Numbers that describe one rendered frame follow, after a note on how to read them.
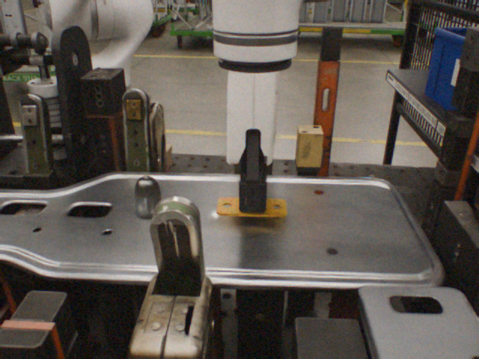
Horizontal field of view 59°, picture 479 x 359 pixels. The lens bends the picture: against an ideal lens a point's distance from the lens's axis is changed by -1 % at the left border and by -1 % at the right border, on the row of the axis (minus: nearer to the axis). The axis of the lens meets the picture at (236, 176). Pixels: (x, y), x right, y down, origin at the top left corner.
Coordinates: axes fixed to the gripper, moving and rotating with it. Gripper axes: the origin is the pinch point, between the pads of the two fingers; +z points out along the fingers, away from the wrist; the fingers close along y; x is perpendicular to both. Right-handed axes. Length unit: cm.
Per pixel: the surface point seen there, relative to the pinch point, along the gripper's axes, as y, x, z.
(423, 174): -72, 50, 34
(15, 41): -17.3, -34.9, -14.2
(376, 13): -691, 186, 60
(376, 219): 0.4, 14.9, 3.4
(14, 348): 20.4, -19.8, 4.4
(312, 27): -659, 82, 77
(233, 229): 3.5, -2.1, 3.3
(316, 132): -11.4, 8.6, -3.1
